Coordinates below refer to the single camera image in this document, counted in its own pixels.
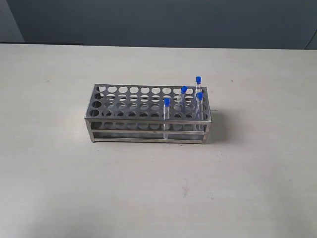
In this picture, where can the stainless steel test tube rack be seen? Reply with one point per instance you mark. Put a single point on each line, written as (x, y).
(134, 113)

